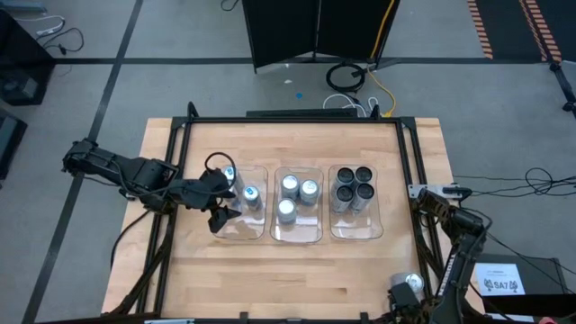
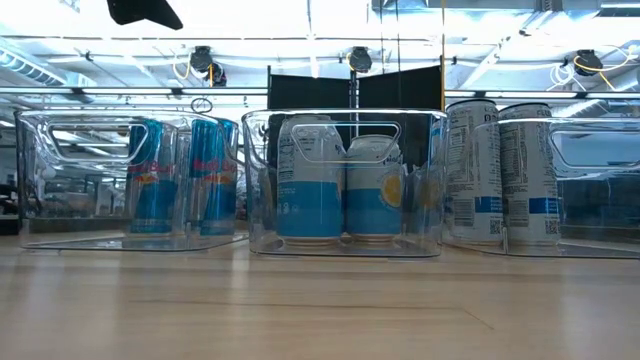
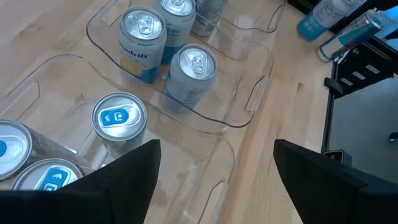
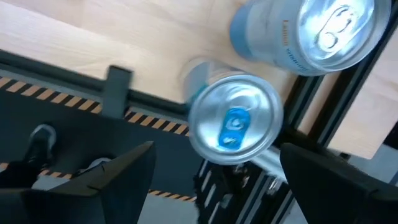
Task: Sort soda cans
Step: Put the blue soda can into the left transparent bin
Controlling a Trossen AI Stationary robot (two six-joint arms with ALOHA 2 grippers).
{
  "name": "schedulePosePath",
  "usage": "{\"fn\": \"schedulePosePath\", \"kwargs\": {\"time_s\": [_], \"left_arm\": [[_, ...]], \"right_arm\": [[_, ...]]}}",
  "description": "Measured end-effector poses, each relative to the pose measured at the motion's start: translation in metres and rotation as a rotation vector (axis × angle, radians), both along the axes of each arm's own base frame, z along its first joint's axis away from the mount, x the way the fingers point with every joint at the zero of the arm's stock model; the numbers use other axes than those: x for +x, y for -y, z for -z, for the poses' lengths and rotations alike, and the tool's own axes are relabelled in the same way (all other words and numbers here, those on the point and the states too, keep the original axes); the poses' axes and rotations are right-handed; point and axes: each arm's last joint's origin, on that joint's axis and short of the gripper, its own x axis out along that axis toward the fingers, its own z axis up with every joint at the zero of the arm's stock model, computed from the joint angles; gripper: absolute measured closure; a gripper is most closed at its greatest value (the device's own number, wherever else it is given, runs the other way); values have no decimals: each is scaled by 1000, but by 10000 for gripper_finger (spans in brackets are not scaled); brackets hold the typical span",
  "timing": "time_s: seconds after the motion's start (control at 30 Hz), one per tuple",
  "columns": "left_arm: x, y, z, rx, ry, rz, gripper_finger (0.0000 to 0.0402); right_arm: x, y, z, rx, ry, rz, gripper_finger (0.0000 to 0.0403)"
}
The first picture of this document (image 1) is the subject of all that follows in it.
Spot black stand leg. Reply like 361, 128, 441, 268
547, 60, 576, 113

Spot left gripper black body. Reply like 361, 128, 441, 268
173, 177, 215, 212

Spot yellow cable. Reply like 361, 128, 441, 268
364, 0, 398, 119

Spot white cable with plug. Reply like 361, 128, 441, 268
13, 14, 67, 38

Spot blue flat object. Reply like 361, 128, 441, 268
0, 0, 48, 14

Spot black cabinet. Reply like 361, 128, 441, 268
0, 7, 56, 107

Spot black cable bundle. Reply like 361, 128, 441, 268
454, 166, 576, 212

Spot black folding divider panel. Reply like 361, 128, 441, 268
241, 0, 401, 74

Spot black case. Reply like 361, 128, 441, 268
0, 107, 28, 181

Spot black cable with plug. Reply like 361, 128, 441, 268
34, 26, 86, 57

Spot white SA7 label sheet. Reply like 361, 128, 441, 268
475, 263, 527, 297

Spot black box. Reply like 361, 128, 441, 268
470, 252, 576, 324

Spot coiled black cable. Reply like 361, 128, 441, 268
325, 61, 366, 95

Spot white floor cable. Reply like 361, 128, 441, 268
322, 93, 380, 118

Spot clear plastic bin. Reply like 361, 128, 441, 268
268, 166, 323, 247
328, 164, 387, 241
210, 163, 270, 240

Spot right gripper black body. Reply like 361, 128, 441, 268
402, 294, 445, 324

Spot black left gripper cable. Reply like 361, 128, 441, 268
203, 151, 239, 182

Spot black mat orange stripes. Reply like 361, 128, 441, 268
465, 0, 576, 63

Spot tall white black-lidded can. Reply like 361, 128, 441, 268
350, 182, 376, 213
354, 165, 374, 185
331, 184, 356, 213
335, 166, 356, 190

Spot black flat bar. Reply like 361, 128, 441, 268
246, 108, 360, 120

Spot blue white Spindrift can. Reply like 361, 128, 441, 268
299, 179, 320, 208
275, 198, 299, 227
280, 174, 302, 203

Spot black metal table frame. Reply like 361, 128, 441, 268
101, 101, 490, 324

